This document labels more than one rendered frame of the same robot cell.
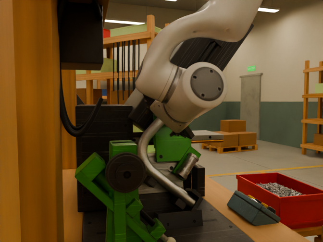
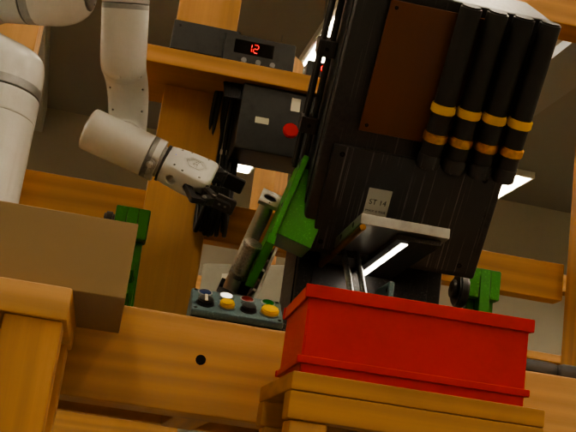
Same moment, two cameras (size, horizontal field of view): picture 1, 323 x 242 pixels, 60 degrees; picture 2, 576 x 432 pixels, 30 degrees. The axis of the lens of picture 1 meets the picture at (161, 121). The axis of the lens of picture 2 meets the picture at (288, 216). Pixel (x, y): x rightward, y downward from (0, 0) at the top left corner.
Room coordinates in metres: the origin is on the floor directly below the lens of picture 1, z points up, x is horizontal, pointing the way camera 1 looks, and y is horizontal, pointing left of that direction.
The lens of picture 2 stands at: (1.11, -2.00, 0.64)
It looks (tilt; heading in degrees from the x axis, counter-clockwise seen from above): 15 degrees up; 96
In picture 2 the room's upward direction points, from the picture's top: 8 degrees clockwise
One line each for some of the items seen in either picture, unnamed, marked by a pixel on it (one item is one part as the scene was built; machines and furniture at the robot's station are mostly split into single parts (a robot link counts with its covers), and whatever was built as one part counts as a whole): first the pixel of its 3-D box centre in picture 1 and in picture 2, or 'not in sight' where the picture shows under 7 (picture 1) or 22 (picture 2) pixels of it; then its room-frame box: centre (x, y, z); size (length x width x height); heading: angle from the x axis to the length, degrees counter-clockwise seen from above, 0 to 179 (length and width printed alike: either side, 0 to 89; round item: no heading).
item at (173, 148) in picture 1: (169, 127); (297, 214); (0.90, -0.03, 1.17); 0.13 x 0.12 x 0.20; 15
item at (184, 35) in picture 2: not in sight; (204, 45); (0.62, 0.19, 1.59); 0.15 x 0.07 x 0.07; 15
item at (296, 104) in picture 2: (80, 40); (273, 129); (0.80, 0.23, 1.42); 0.17 x 0.12 x 0.15; 15
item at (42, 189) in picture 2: not in sight; (296, 238); (0.87, 0.41, 1.23); 1.30 x 0.05 x 0.09; 15
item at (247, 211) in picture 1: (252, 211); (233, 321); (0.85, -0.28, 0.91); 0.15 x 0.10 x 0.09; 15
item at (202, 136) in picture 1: (167, 137); (375, 252); (1.06, -0.02, 1.11); 0.39 x 0.16 x 0.03; 105
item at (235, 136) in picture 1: (229, 135); not in sight; (7.26, -1.77, 0.37); 1.20 x 0.80 x 0.74; 115
